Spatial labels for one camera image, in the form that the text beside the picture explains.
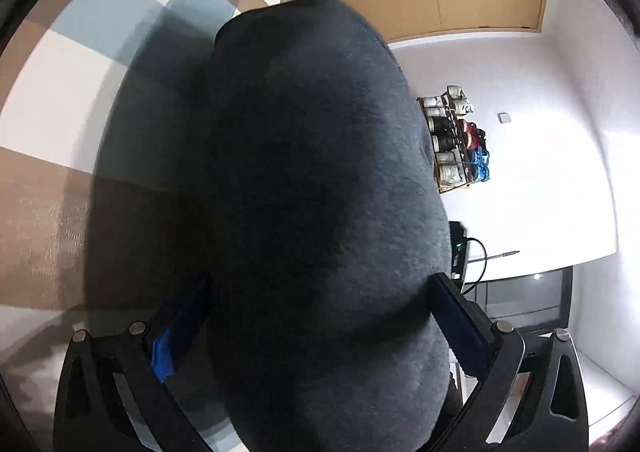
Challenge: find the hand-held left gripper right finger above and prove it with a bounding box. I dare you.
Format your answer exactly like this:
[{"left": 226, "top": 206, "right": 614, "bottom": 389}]
[{"left": 429, "top": 272, "right": 590, "bottom": 452}]

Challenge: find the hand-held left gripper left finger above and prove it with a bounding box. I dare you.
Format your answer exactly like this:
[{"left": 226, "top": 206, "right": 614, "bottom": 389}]
[{"left": 53, "top": 274, "right": 213, "bottom": 452}]

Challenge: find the grey hoodie with yellow letters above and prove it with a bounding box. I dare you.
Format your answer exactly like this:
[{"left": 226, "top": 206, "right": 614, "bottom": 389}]
[{"left": 207, "top": 0, "right": 455, "bottom": 452}]

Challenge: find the dark glass panel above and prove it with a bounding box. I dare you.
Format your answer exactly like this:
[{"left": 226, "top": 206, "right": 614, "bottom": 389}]
[{"left": 462, "top": 266, "right": 574, "bottom": 335}]

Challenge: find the thin black rod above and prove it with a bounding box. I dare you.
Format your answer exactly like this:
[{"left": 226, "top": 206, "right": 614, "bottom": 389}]
[{"left": 469, "top": 250, "right": 521, "bottom": 264}]

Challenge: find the wooden shoe rack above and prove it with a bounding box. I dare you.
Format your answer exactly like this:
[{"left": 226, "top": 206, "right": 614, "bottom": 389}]
[{"left": 417, "top": 84, "right": 492, "bottom": 194}]

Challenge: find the checked bed sheet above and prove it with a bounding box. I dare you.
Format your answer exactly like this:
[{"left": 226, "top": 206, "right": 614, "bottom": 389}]
[{"left": 0, "top": 0, "right": 313, "bottom": 452}]

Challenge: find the black cable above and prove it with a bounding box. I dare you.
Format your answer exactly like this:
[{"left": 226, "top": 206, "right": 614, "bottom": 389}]
[{"left": 461, "top": 237, "right": 489, "bottom": 295}]

